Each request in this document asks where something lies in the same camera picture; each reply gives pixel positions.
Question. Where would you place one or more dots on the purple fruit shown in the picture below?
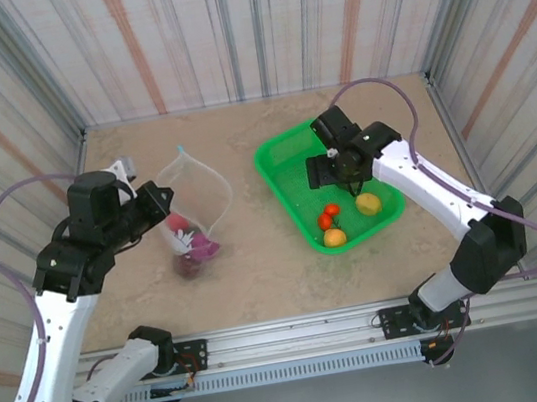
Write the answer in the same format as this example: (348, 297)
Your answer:
(187, 266)

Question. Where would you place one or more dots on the orange toy fruit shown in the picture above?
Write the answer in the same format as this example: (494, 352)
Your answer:
(335, 238)

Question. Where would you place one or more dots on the white printed food packet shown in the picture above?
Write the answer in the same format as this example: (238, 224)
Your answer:
(183, 240)

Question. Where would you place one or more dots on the aluminium mounting rail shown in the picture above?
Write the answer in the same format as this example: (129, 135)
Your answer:
(294, 338)

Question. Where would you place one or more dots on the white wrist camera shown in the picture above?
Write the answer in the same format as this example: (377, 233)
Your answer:
(332, 152)
(123, 168)

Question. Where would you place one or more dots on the blue zipper slider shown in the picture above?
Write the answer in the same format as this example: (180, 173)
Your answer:
(181, 150)

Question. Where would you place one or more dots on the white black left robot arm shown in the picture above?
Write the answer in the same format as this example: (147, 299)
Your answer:
(61, 333)

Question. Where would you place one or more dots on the yellow toy lemon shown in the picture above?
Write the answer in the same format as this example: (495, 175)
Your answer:
(369, 204)

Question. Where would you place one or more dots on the red cherry tomato pair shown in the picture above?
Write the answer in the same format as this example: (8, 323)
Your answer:
(325, 221)

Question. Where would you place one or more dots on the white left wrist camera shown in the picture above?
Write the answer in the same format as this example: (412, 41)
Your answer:
(123, 168)

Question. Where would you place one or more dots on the green perforated plastic basket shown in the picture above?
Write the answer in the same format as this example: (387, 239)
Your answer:
(296, 181)

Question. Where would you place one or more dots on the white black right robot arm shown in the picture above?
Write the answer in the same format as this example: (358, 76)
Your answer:
(428, 187)

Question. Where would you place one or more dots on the clear zip-top plastic bag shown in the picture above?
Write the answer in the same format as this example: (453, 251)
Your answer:
(195, 186)

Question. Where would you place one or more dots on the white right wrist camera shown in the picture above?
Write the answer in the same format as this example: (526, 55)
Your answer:
(332, 152)

